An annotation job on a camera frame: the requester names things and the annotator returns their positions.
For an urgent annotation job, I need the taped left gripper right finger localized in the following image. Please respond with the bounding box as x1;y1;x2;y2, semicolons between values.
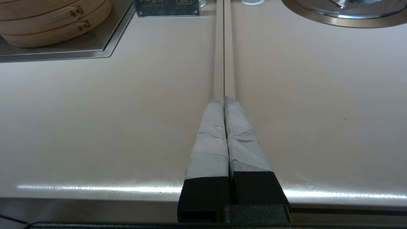
224;96;291;223

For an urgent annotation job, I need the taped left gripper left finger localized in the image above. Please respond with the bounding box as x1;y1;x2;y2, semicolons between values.
177;99;230;223

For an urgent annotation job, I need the hinged steel lid black knob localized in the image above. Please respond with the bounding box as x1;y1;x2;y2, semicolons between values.
294;0;407;19

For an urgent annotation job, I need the steel steamer tray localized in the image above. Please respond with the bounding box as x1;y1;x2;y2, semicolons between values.
0;0;136;63

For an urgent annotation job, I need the dark acrylic label sign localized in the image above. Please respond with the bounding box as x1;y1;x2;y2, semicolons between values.
133;0;201;17

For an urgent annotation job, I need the bamboo steamer stack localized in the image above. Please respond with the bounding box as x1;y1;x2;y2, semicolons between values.
0;0;113;48

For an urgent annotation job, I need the brass counter ring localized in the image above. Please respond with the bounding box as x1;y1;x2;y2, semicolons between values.
281;0;407;28

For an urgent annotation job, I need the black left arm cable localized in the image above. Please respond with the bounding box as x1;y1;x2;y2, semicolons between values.
0;214;35;225

